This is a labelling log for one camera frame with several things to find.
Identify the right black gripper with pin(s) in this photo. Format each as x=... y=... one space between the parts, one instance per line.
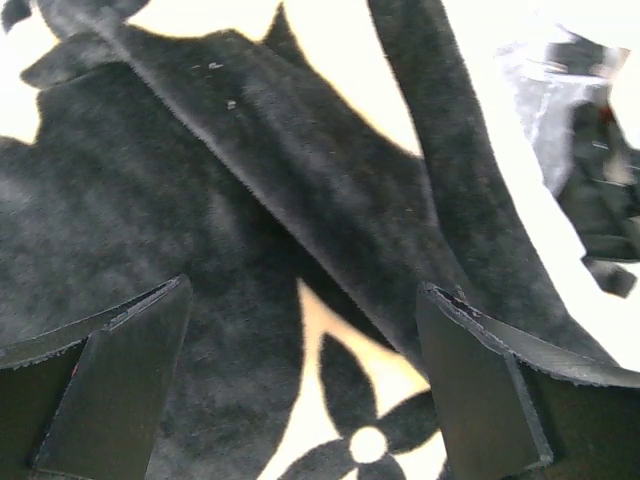
x=601 y=195

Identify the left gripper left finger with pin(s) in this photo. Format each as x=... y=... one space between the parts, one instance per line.
x=84 y=401

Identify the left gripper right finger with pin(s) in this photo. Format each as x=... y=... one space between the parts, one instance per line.
x=512 y=406

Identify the black floral pillowcase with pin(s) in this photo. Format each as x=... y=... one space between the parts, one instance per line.
x=308 y=166

